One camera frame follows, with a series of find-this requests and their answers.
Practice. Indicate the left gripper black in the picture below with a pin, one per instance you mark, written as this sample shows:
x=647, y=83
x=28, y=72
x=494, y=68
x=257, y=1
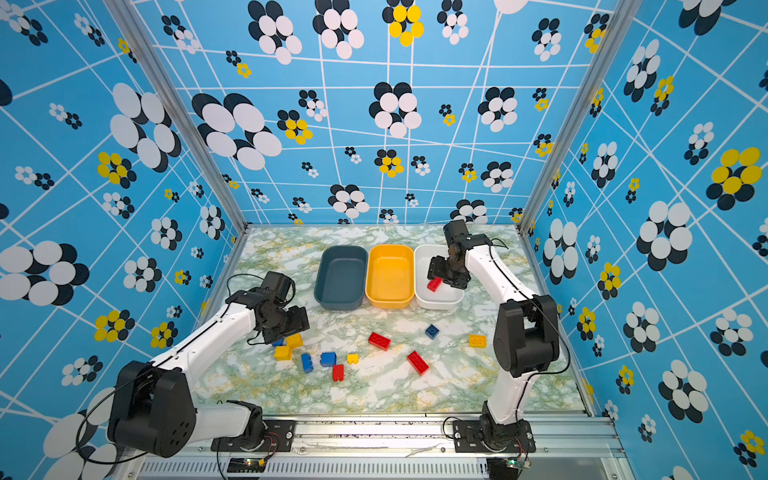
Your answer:
x=300, y=323

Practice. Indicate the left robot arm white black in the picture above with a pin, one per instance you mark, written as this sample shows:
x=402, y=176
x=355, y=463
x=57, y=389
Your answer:
x=153, y=410

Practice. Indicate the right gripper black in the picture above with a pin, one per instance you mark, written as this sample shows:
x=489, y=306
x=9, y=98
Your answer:
x=436, y=269

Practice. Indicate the aluminium front rail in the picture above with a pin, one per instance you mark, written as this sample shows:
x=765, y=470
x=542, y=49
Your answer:
x=412, y=446

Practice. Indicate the small red lego brick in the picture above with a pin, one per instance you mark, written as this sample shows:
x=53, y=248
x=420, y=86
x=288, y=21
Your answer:
x=338, y=373

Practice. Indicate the red lego brick long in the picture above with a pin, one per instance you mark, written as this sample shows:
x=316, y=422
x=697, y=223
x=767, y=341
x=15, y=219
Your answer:
x=418, y=363

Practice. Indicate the yellow plastic bin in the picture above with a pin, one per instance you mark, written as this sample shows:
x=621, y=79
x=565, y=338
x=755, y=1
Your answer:
x=390, y=280

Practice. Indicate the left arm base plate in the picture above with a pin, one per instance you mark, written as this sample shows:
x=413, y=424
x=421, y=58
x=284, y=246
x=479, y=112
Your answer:
x=272, y=436

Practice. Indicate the blue lego brick square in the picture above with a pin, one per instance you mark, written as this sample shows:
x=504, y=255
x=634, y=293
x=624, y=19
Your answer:
x=328, y=359

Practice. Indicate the small blue lego brick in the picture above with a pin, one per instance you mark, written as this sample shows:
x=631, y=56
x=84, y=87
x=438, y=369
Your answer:
x=432, y=331

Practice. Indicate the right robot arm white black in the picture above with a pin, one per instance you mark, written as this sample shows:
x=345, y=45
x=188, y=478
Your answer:
x=526, y=339

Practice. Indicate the dark teal plastic bin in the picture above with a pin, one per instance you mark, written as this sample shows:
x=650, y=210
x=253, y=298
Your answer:
x=341, y=277

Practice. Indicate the blue lego brick narrow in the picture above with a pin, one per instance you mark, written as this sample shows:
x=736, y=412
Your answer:
x=307, y=363

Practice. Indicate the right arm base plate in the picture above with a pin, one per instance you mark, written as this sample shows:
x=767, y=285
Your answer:
x=486, y=437

